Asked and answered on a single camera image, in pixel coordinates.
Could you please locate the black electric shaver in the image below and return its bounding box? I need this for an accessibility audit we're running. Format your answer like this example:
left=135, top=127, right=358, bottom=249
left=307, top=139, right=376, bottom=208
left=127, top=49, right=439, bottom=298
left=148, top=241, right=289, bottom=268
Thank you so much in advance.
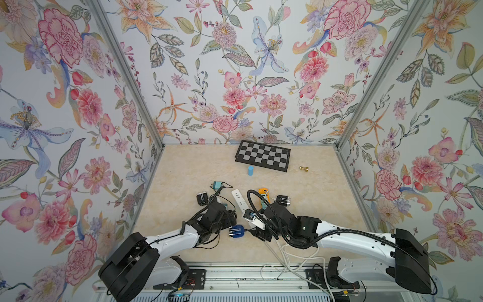
left=196, top=191, right=209, bottom=206

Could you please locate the teal usb charger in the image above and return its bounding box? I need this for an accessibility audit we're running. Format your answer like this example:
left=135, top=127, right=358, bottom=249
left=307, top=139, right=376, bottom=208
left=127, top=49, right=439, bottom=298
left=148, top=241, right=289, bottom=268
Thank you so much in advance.
left=212, top=181, right=223, bottom=191

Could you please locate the black shaver cable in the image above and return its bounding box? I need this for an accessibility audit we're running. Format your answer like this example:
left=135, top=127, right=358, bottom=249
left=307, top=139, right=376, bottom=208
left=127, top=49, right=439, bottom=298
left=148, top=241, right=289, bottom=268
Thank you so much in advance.
left=209, top=180, right=235, bottom=197

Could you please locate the white power strip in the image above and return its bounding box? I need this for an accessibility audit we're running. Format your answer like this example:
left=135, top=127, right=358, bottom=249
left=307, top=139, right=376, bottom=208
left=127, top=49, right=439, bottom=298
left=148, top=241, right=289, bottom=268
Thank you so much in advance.
left=231, top=190, right=265, bottom=230

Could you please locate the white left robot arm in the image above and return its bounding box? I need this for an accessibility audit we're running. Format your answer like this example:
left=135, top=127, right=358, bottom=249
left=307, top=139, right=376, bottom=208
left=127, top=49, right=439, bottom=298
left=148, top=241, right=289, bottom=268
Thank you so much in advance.
left=98, top=201, right=237, bottom=301

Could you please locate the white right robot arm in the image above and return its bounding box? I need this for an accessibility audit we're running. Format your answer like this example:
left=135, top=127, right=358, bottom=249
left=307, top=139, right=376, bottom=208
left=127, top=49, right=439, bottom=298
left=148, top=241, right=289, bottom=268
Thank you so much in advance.
left=249, top=205, right=438, bottom=296

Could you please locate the orange power strip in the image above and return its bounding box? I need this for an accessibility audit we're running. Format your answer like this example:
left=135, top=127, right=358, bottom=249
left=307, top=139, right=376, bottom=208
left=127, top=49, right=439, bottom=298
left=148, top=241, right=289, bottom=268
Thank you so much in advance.
left=258, top=187, right=270, bottom=210

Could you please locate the black silver chessboard box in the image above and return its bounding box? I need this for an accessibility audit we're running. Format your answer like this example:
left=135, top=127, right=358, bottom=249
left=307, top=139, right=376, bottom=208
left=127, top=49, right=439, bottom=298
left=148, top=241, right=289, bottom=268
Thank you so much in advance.
left=235, top=140, right=291, bottom=172

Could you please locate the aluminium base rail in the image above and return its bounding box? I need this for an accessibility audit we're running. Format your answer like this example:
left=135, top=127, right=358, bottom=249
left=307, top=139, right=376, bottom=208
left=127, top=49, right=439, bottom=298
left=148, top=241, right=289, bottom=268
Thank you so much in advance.
left=92, top=260, right=416, bottom=302

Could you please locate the aluminium frame post left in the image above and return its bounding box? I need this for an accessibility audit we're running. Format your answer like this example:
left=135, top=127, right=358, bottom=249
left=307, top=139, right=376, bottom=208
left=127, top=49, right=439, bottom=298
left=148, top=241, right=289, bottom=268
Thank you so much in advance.
left=86, top=0, right=164, bottom=152

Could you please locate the aluminium frame post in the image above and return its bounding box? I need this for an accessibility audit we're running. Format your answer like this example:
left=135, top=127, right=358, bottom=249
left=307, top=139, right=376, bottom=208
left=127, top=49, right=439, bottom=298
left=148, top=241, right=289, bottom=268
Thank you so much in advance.
left=335, top=0, right=431, bottom=150
left=86, top=0, right=164, bottom=152

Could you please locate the aluminium frame post right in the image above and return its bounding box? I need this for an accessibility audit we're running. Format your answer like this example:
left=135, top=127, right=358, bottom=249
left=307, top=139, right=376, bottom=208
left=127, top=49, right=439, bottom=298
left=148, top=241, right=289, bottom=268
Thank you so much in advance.
left=335, top=0, right=431, bottom=150

